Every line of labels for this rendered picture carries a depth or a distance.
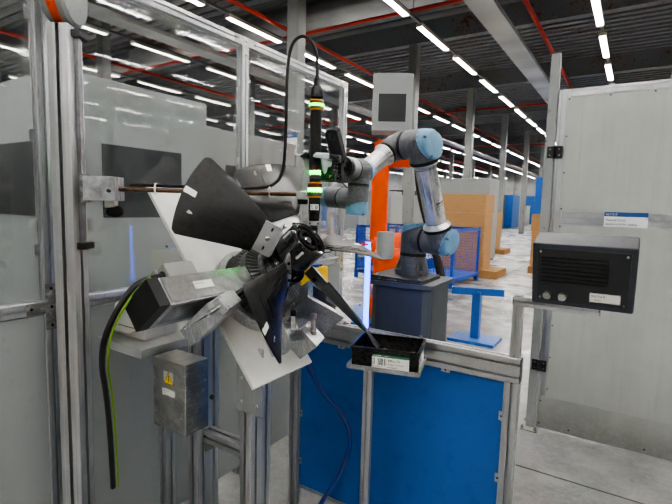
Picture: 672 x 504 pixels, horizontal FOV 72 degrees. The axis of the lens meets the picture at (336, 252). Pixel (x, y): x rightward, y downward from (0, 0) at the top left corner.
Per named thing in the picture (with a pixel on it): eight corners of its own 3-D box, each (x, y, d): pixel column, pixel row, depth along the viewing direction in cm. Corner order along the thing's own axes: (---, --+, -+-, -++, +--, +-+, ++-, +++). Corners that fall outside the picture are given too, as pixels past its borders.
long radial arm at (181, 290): (223, 287, 137) (246, 264, 131) (235, 308, 135) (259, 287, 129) (134, 303, 112) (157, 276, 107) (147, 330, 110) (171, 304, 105)
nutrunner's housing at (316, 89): (307, 233, 138) (310, 74, 134) (307, 232, 142) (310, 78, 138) (320, 233, 139) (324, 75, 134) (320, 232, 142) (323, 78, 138)
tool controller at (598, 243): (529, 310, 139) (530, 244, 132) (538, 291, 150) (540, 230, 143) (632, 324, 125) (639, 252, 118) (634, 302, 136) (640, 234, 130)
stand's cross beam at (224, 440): (203, 441, 151) (203, 430, 151) (212, 436, 155) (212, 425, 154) (245, 460, 141) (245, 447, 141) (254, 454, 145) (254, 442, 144)
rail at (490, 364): (290, 334, 192) (290, 315, 191) (296, 332, 196) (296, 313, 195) (519, 384, 144) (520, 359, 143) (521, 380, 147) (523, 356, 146)
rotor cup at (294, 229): (252, 254, 129) (280, 226, 123) (276, 239, 142) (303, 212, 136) (286, 293, 129) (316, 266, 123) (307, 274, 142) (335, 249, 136)
